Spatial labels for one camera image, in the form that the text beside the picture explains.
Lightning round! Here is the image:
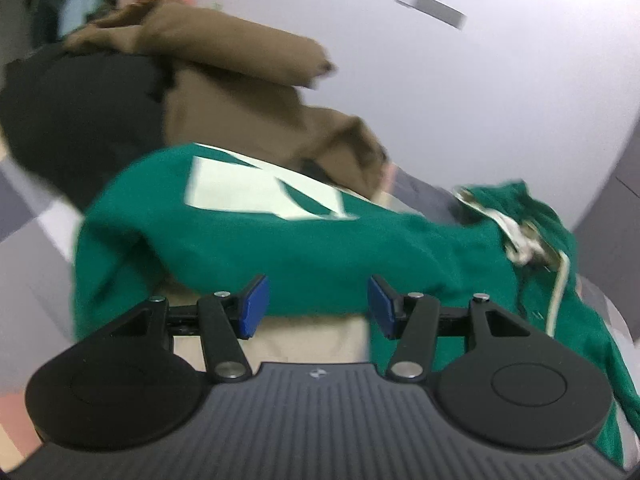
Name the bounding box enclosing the green hooded sweatshirt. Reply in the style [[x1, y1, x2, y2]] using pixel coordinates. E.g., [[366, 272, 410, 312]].
[[73, 144, 639, 466]]

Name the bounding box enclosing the patchwork bed quilt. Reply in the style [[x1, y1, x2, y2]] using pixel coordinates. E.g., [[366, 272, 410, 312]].
[[0, 148, 640, 476]]

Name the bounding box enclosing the grey wardrobe door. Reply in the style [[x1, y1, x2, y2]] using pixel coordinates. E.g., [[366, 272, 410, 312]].
[[575, 132, 640, 340]]

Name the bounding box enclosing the brown garment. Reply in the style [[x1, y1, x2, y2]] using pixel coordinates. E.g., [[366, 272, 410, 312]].
[[64, 0, 387, 198]]

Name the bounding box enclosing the black garment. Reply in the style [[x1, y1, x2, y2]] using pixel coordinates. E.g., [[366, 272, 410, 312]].
[[1, 44, 169, 210]]

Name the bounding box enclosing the grey wall switch panel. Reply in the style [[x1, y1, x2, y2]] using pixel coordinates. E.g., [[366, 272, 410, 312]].
[[395, 0, 466, 29]]

